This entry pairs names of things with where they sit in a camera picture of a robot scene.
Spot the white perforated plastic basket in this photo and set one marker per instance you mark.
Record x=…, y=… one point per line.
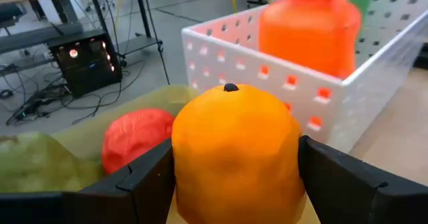
x=368, y=100

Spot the red toy fruit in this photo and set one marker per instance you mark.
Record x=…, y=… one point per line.
x=133, y=137

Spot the orange toy fruit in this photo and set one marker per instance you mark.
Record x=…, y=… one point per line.
x=234, y=157

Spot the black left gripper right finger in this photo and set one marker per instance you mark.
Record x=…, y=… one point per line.
x=368, y=200

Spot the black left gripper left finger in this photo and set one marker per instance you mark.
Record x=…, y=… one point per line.
x=93, y=207

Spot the yellow translucent plastic bin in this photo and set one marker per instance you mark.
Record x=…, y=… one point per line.
x=87, y=130

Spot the orange squeeze bottle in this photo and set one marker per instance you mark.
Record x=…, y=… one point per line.
x=307, y=33

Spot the black computer tower with lights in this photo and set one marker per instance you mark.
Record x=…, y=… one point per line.
x=87, y=67

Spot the yellow-green toy pear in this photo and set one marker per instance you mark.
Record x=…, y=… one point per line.
x=40, y=164

